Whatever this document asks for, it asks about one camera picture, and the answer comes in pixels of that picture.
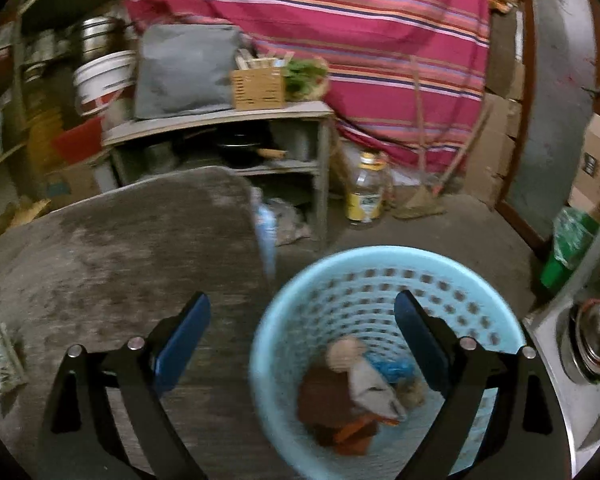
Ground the green plastic bag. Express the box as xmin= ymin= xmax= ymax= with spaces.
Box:
xmin=539 ymin=206 xmax=600 ymax=292

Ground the blue patterned table cloth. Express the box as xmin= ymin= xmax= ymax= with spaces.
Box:
xmin=251 ymin=186 xmax=278 ymax=281

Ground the bundle of green vegetables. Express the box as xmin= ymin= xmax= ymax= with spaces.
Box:
xmin=281 ymin=56 xmax=329 ymax=102

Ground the steel pot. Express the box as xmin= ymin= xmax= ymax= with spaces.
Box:
xmin=76 ymin=16 xmax=127 ymax=59

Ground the black white printed packet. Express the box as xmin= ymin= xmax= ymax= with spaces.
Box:
xmin=0 ymin=321 xmax=29 ymax=414

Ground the wooden chopstick holder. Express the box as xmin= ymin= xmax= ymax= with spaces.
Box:
xmin=229 ymin=52 xmax=287 ymax=112

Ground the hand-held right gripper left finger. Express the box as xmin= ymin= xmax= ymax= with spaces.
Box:
xmin=37 ymin=291 xmax=212 ymax=480

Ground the red plastic basket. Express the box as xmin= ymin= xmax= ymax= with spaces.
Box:
xmin=50 ymin=120 xmax=107 ymax=166

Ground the wooden shelf unit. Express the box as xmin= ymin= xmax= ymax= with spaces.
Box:
xmin=0 ymin=0 xmax=53 ymax=186

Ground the paper egg tray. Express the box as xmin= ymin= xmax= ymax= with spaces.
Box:
xmin=0 ymin=197 xmax=54 ymax=234

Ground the grey cloth cover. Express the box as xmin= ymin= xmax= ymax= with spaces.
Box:
xmin=134 ymin=24 xmax=247 ymax=122

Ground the tan ribbed wrapper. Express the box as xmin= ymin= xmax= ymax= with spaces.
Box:
xmin=396 ymin=376 xmax=427 ymax=409

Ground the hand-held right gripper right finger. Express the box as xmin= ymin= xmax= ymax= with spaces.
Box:
xmin=393 ymin=290 xmax=566 ymax=480

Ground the light blue plastic basket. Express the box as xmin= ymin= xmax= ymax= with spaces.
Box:
xmin=249 ymin=246 xmax=529 ymax=479

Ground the grey shaggy mat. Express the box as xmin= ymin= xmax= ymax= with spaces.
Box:
xmin=0 ymin=166 xmax=301 ymax=480

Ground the white plastic bucket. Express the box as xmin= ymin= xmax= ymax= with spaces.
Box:
xmin=73 ymin=50 xmax=139 ymax=117

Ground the red striped cloth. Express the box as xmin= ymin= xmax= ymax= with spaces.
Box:
xmin=119 ymin=0 xmax=492 ymax=177

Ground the white cloth pouch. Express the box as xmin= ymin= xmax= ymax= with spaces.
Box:
xmin=349 ymin=354 xmax=407 ymax=424

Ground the cardboard box with blue print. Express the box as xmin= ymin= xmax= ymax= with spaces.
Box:
xmin=44 ymin=159 xmax=102 ymax=197

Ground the blue wrapper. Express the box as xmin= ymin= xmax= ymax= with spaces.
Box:
xmin=369 ymin=354 xmax=417 ymax=382

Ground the frying pan with wooden handle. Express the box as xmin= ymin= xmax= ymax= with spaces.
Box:
xmin=216 ymin=131 xmax=289 ymax=169

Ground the stack of cardboard boxes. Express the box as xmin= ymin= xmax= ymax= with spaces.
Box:
xmin=461 ymin=57 xmax=527 ymax=207

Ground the brown cardboard box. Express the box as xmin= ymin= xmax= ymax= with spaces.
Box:
xmin=566 ymin=111 xmax=600 ymax=222

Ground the beige paper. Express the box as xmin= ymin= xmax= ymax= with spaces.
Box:
xmin=325 ymin=336 xmax=367 ymax=374

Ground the clear bag with orange strip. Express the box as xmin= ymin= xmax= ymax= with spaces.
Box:
xmin=330 ymin=414 xmax=402 ymax=445

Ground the small grey cabinet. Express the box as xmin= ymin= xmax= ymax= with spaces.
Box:
xmin=101 ymin=100 xmax=337 ymax=252

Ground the small oil bottle yellow label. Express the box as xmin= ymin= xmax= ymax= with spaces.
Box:
xmin=344 ymin=151 xmax=389 ymax=227

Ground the straw broom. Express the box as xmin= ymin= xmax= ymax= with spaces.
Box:
xmin=391 ymin=56 xmax=487 ymax=222

